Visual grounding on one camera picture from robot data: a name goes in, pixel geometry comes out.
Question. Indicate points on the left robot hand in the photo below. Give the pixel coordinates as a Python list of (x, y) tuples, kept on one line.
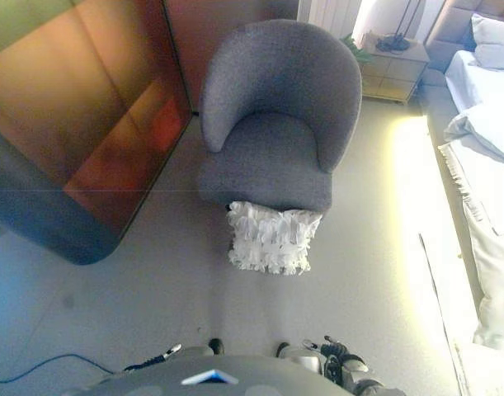
[(171, 350)]

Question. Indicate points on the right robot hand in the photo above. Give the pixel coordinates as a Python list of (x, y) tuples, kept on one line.
[(332, 354)]

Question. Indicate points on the white fringed cushion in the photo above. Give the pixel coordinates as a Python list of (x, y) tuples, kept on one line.
[(272, 239)]

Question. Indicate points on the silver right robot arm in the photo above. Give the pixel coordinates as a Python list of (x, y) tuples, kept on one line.
[(356, 367)]

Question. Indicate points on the silver right robot leg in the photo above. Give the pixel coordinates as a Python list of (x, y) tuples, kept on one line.
[(303, 358)]

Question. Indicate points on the black left robot foot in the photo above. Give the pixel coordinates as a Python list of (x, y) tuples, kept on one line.
[(215, 345)]

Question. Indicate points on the black robot foot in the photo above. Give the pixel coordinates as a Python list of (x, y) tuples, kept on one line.
[(283, 348), (215, 345)]

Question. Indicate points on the black right robot foot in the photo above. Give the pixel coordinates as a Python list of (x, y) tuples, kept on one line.
[(283, 348)]

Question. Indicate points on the grey robot torso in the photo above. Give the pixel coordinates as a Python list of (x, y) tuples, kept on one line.
[(235, 377)]

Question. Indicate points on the cream fringed blanket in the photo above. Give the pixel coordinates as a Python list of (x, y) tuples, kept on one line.
[(486, 231)]

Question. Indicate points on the glossy reddish brown cabinet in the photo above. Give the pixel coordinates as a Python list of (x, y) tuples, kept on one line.
[(70, 123)]

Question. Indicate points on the grey fabric armchair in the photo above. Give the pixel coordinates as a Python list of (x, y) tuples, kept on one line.
[(276, 103)]

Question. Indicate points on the white duvet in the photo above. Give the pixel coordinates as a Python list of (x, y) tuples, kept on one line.
[(478, 132)]

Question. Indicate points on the beige wooden nightstand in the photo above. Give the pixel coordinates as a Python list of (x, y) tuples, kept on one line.
[(394, 76)]

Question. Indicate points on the bed with white sheet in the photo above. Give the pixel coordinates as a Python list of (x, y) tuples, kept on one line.
[(478, 90)]

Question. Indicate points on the green potted plant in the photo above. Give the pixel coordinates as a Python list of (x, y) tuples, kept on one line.
[(359, 51)]

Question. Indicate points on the beige upholstered headboard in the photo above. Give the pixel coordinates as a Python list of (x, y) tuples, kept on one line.
[(445, 37)]

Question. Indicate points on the white radiator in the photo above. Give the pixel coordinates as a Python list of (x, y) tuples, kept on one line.
[(330, 16)]

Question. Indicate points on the white pillow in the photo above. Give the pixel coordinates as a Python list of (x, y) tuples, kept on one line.
[(495, 45)]

